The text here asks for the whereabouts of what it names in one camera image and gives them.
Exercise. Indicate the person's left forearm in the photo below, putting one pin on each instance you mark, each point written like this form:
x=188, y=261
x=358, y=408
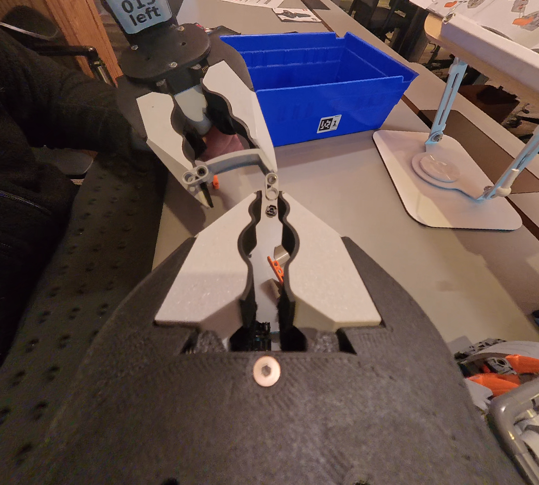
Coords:
x=63, y=93

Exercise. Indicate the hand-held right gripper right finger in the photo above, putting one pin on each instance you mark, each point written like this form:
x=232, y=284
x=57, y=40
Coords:
x=332, y=282

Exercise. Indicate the tracked toy robot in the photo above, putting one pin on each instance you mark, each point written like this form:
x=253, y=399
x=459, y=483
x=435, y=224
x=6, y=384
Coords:
x=497, y=384

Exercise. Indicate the black dimpled foam pad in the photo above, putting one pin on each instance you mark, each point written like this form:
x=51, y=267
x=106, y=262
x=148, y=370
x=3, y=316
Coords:
x=84, y=261

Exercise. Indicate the grey orange block assembly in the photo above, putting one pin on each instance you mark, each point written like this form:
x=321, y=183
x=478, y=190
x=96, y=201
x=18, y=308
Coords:
x=280, y=253

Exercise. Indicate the printed booklet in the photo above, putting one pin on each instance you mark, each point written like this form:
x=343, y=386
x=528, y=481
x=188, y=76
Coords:
x=297, y=15

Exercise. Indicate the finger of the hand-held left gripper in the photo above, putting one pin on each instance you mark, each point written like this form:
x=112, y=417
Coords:
x=244, y=101
x=158, y=122

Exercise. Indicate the dark grey round block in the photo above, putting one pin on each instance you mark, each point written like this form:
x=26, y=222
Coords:
x=271, y=210

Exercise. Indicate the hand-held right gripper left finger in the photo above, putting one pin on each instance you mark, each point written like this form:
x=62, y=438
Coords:
x=202, y=282

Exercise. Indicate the black toy wheel assembly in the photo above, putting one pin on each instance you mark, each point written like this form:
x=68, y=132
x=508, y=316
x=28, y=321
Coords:
x=261, y=331

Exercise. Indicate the blue parts bin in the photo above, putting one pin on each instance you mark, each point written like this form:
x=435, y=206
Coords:
x=316, y=114

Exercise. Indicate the person's left hand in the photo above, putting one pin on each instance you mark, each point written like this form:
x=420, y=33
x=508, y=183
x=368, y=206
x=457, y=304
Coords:
x=223, y=143

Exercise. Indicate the grey curved panel piece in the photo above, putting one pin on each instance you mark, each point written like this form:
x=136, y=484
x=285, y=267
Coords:
x=236, y=158

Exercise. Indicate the white book stand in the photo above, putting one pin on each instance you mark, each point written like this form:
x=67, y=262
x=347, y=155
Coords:
x=442, y=198

